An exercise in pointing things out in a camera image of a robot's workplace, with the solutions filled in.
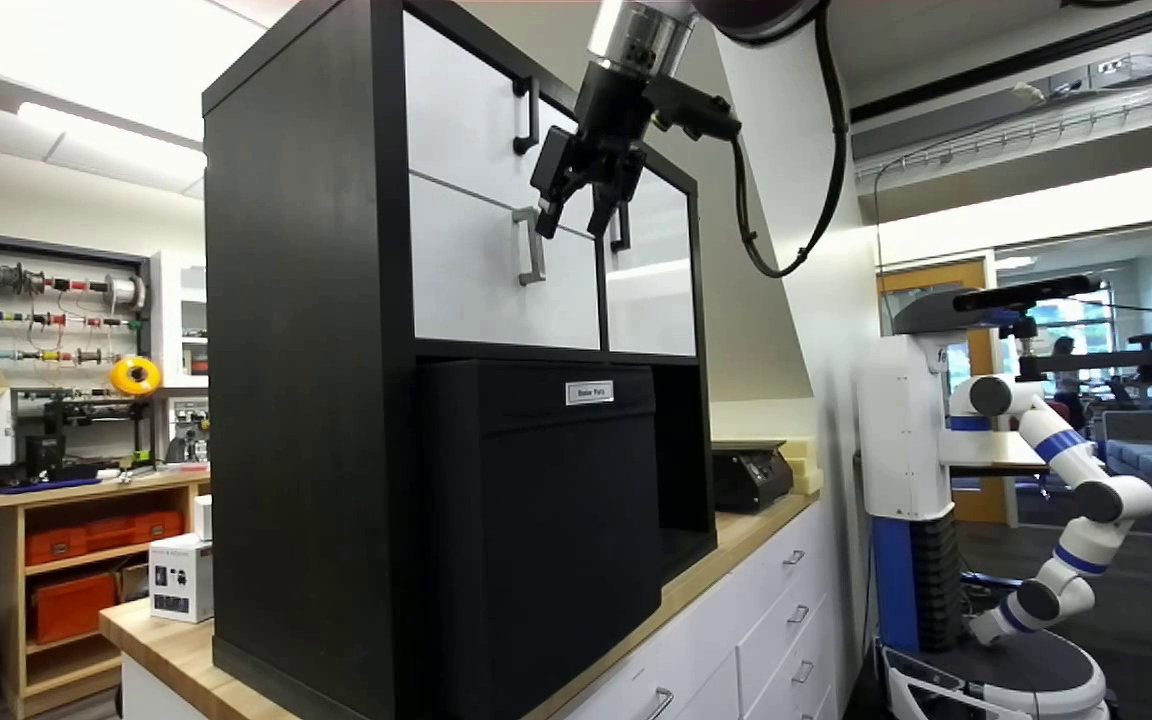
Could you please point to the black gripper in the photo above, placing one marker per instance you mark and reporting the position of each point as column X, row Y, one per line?
column 616, row 121

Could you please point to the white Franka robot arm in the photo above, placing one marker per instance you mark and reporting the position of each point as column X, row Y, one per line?
column 639, row 31

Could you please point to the white counter drawer unit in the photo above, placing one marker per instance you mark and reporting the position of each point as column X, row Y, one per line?
column 763, row 640

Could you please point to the white cabinet door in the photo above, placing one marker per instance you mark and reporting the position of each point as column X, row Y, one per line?
column 650, row 264

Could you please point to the black desktop device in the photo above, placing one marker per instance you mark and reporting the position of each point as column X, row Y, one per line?
column 751, row 476

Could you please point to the black and white cabinet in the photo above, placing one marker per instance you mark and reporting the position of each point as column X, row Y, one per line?
column 299, row 400

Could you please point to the black fabric storage bin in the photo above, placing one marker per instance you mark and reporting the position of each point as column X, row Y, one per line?
column 539, row 560

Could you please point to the white and blue mobile robot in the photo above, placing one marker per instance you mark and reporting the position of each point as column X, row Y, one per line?
column 910, row 453

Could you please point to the yellow filament spool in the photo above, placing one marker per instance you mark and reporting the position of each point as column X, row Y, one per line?
column 139, row 379

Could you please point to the grey tool pegboard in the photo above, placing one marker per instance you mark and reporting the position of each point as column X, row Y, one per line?
column 60, row 303

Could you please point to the white box with printed pictures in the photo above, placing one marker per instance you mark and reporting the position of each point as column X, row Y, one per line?
column 182, row 577

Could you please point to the black benchtop machine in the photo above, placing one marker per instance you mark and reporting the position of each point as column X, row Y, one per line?
column 79, row 433

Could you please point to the long orange storage bin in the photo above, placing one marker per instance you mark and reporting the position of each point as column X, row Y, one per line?
column 101, row 539

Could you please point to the short orange storage bin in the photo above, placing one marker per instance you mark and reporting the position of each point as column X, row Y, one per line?
column 75, row 604

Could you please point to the wooden workbench with shelves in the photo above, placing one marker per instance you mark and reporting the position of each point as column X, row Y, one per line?
column 1, row 532

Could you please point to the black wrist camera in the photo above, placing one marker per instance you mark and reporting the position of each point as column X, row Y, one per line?
column 696, row 112

